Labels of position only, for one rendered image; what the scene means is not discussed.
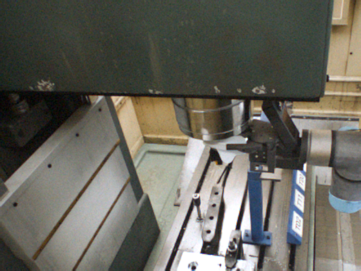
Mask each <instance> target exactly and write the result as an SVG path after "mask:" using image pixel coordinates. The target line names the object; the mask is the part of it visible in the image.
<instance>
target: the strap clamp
mask: <svg viewBox="0 0 361 271"><path fill-rule="evenodd" d="M235 244H236V245H235ZM228 247H229V248H228ZM243 248H244V246H242V231H241V230H232V229H231V233H230V236H229V241H228V246H227V250H226V251H227V252H226V255H225V259H224V261H225V265H226V267H227V268H232V267H233V265H235V263H236V260H241V257H242V252H243ZM230 252H231V254H229V253H230ZM230 255H231V256H230Z"/></svg>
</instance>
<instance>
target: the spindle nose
mask: <svg viewBox="0 0 361 271"><path fill-rule="evenodd" d="M171 100H172V104H173V109H174V114H175V119H176V121H177V123H178V126H179V128H180V130H181V131H182V133H183V134H185V135H186V136H189V137H192V138H194V139H199V140H203V141H217V140H222V139H227V138H230V137H234V136H236V135H238V134H240V133H241V132H243V131H244V130H245V129H247V127H248V126H249V125H250V124H251V122H252V121H253V113H254V100H239V99H194V98H172V99H171Z"/></svg>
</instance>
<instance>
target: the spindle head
mask: <svg viewBox="0 0 361 271"><path fill-rule="evenodd" d="M333 3H334V0H0V94H36V95H54V94H58V95H103V96H126V97H170V98H194V99H239V100H263V101H292V102H308V103H319V102H320V97H323V96H324V95H325V92H326V83H328V82H329V74H327V67H328V61H329V48H330V41H331V38H330V36H331V28H332V27H331V23H332V16H333Z"/></svg>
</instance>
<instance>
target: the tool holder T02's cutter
mask: <svg viewBox="0 0 361 271"><path fill-rule="evenodd" d="M209 153H210V161H211V162H215V164H216V165H222V160H221V158H220V155H219V153H218V152H217V151H214V150H213V149H212V148H210V151H209Z"/></svg>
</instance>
